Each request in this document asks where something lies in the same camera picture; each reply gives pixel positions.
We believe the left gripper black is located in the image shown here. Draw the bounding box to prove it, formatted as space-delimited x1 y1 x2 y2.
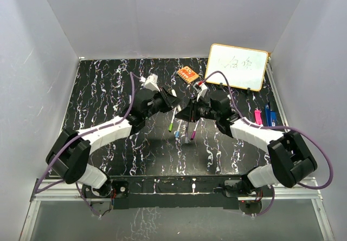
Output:
143 86 180 119

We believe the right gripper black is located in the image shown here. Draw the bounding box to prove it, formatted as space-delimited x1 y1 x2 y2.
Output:
176 96 220 123

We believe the lime cap marker pen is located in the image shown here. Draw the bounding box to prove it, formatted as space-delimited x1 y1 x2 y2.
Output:
168 110 176 132

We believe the light blue cap marker pen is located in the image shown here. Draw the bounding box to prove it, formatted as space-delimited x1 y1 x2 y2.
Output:
175 120 182 138

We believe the peach cap marker pen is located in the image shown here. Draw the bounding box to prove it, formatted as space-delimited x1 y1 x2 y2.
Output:
171 89 182 112

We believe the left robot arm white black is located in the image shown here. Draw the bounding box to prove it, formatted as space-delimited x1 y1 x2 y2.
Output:
46 87 181 197

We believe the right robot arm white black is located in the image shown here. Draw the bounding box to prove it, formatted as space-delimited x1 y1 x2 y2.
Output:
176 90 318 196

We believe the magenta cap marker pen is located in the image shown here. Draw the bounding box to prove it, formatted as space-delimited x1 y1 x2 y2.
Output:
190 121 199 140

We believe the dark purple thin pen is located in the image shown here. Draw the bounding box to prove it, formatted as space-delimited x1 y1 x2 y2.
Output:
185 122 189 144

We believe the pink highlighter pen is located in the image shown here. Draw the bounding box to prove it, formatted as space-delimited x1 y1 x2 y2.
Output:
254 109 263 126

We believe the orange spiral notebook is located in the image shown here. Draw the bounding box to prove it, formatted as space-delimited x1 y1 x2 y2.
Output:
177 66 199 84

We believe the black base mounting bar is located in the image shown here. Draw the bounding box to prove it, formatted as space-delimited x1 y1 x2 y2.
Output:
81 174 274 212

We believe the blue eraser tool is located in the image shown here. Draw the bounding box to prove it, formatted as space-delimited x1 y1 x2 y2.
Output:
265 102 277 127

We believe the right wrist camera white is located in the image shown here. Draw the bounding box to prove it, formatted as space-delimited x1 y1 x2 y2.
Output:
193 81 208 102

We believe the white board yellow frame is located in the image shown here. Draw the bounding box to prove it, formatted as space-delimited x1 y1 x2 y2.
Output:
204 43 269 92

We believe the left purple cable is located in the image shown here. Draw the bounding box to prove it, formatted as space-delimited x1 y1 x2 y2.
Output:
35 71 147 194

